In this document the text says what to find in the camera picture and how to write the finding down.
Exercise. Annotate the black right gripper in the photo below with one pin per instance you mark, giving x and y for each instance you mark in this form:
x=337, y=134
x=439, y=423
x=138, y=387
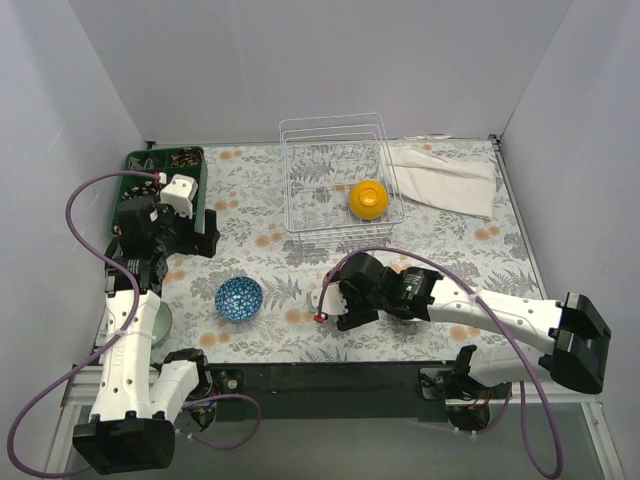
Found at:
x=353, y=310

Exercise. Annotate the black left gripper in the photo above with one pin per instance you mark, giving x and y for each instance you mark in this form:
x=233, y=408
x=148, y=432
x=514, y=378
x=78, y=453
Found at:
x=201, y=235

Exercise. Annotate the orange patterned bowl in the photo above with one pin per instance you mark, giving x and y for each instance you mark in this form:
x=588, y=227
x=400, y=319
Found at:
x=408, y=300

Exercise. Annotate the blue triangle patterned bowl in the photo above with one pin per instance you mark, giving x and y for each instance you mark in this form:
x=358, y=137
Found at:
x=239, y=299

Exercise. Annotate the yellow bowl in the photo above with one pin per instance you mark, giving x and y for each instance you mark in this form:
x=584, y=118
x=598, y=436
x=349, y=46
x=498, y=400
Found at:
x=368, y=200

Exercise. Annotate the white wire dish rack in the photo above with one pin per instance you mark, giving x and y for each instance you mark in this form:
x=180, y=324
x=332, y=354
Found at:
x=324, y=157

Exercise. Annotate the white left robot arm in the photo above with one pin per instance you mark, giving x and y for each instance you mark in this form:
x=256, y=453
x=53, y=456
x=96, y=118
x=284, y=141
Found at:
x=130, y=426

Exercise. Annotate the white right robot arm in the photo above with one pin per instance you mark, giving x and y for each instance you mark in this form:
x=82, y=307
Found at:
x=566, y=342

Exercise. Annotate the floral patterned table mat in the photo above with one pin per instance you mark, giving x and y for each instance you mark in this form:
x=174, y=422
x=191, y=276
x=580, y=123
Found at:
x=260, y=260

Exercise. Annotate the green compartment organizer tray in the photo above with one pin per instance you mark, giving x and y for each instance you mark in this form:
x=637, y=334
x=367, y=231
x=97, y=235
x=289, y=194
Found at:
x=187, y=161

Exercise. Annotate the light green flower bowl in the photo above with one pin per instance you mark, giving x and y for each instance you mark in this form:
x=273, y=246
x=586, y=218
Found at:
x=162, y=324

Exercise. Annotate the white folded cloth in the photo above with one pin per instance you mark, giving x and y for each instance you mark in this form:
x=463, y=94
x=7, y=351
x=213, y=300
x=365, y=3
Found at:
x=462, y=187

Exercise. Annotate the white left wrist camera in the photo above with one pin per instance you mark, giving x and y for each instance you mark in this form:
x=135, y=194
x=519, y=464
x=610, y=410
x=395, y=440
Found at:
x=179, y=193

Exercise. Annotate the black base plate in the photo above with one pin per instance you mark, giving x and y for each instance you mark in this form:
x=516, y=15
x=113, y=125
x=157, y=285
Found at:
x=351, y=390

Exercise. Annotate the aluminium frame rail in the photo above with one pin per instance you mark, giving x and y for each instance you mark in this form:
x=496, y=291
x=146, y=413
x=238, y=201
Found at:
x=384, y=420

